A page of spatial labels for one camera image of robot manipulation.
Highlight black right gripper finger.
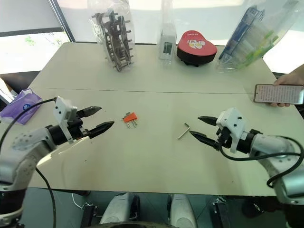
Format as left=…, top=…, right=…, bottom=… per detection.
left=190, top=131, right=219, bottom=150
left=197, top=115, right=219, bottom=127

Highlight silver hex key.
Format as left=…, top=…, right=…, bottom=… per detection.
left=177, top=122, right=191, bottom=140

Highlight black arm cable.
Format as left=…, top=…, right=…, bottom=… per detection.
left=218, top=135, right=304, bottom=189
left=0, top=98, right=57, bottom=228

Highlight purple tissue pack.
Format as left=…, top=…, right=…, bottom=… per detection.
left=0, top=88, right=43, bottom=125

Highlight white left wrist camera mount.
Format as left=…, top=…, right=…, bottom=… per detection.
left=53, top=96, right=78, bottom=143

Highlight clear bag with blue case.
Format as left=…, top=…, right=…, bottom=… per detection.
left=214, top=0, right=304, bottom=74

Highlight clear bag with white box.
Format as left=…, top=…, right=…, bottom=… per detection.
left=157, top=0, right=178, bottom=67

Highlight grey rounded robot leg shape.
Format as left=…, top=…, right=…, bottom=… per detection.
left=169, top=193, right=198, bottom=228
left=99, top=192, right=141, bottom=228

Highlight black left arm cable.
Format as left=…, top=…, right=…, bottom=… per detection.
left=0, top=98, right=57, bottom=228

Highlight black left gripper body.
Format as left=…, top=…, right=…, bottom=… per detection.
left=67, top=109, right=91, bottom=141

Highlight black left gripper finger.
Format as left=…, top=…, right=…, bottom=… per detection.
left=80, top=106, right=103, bottom=118
left=88, top=121, right=115, bottom=140

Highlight thin white cable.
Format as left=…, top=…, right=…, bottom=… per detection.
left=72, top=193, right=84, bottom=210

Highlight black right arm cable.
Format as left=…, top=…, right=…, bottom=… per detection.
left=218, top=135, right=304, bottom=189

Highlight clear bag of toy tracks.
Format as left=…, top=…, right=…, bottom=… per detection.
left=88, top=0, right=136, bottom=74

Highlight orange-handled hex key set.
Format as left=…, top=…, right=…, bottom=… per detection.
left=122, top=111, right=139, bottom=123

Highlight black bracket under table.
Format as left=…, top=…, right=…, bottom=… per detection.
left=212, top=196, right=227, bottom=228
left=81, top=202, right=98, bottom=228

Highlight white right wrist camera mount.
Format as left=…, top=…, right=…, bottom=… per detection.
left=215, top=107, right=247, bottom=153

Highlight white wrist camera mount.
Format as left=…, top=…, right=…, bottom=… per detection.
left=53, top=96, right=78, bottom=143
left=215, top=107, right=247, bottom=153

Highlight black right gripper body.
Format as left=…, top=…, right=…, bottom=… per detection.
left=213, top=125, right=233, bottom=151

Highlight grey window frame post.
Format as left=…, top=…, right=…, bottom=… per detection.
left=47, top=0, right=76, bottom=44

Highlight red heart-shaped box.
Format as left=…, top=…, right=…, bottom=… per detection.
left=176, top=29, right=218, bottom=68

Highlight person's bare hand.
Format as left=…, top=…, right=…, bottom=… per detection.
left=263, top=62, right=304, bottom=108

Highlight smartphone with lit screen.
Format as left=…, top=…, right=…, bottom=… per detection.
left=254, top=83, right=304, bottom=106

